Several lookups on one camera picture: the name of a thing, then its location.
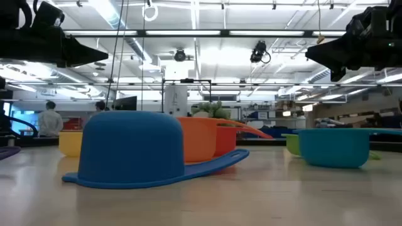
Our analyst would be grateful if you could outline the curved black cable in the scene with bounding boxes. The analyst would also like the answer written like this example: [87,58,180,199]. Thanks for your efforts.
[0,114,39,138]

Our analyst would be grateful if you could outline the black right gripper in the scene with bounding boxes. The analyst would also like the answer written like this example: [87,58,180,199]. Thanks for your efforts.
[305,30,402,82]

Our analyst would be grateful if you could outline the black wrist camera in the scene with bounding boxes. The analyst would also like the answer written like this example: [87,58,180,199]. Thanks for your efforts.
[354,6,393,37]
[31,1,66,29]

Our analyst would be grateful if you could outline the blue storage bins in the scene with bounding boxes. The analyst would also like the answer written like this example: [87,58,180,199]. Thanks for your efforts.
[260,125,302,139]

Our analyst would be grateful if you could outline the hanging black cable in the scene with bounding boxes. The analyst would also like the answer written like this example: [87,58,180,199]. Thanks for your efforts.
[105,0,126,107]

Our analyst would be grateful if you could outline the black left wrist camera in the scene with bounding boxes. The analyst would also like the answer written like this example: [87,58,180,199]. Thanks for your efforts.
[31,1,66,29]

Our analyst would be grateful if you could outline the black tubular stand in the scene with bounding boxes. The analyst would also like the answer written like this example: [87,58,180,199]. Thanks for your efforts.
[161,78,212,113]

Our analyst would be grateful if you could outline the black overhead frame beam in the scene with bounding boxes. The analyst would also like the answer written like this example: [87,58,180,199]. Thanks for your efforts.
[62,29,346,39]

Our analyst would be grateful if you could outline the small navy measuring cup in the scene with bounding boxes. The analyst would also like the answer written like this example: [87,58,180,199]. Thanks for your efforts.
[0,146,22,161]

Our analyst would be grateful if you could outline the yellow measuring cup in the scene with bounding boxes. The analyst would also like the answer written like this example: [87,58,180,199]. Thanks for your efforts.
[58,131,83,158]

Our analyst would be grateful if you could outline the green measuring cup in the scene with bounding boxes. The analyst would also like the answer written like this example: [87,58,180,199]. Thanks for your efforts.
[281,133,381,160]

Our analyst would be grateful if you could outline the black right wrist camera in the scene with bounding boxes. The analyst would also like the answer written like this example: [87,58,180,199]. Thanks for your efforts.
[354,6,393,37]

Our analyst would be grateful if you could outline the round black ceiling fixture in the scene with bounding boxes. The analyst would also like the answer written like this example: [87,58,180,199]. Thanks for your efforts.
[173,48,187,62]

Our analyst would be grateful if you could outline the black monitor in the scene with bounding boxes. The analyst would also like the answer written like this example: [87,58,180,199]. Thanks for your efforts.
[112,95,138,111]

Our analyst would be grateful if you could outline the white cylindrical tank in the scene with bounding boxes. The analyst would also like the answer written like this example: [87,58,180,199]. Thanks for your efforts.
[164,84,188,117]

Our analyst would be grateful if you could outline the teal measuring cup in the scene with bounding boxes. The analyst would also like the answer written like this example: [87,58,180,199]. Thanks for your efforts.
[293,127,402,169]

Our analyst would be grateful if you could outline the red tool cabinet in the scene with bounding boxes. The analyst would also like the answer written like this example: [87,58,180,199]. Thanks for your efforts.
[62,117,83,131]

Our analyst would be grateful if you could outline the green potted succulent plant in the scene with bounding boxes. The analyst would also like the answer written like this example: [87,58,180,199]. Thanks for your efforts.
[190,100,233,121]

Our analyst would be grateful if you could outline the black hanging camera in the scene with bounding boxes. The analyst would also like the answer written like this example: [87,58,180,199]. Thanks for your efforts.
[250,40,271,64]

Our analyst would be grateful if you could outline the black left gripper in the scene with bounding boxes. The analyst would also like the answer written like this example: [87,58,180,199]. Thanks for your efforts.
[0,26,109,68]

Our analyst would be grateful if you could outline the blue measuring cup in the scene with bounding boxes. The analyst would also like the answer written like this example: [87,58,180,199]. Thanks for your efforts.
[62,110,251,190]

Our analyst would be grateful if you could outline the white cable loop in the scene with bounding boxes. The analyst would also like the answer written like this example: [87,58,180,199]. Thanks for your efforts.
[141,3,159,22]

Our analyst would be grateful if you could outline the orange measuring cup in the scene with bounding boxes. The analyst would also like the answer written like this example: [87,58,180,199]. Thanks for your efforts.
[176,116,252,163]

